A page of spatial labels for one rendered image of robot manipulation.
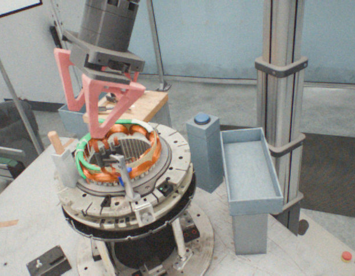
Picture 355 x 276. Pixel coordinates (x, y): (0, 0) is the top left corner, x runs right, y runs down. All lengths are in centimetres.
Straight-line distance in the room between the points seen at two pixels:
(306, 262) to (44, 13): 258
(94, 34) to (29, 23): 278
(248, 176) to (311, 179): 153
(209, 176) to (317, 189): 128
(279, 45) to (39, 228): 89
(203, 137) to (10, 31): 257
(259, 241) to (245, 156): 22
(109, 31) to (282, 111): 71
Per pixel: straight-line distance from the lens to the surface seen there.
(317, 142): 265
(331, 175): 240
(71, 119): 117
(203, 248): 99
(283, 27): 93
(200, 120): 100
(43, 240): 118
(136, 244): 105
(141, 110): 106
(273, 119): 104
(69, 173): 77
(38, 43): 320
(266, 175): 84
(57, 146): 75
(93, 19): 40
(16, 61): 348
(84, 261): 104
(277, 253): 101
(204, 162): 107
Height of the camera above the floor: 159
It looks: 36 degrees down
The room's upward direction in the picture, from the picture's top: 10 degrees counter-clockwise
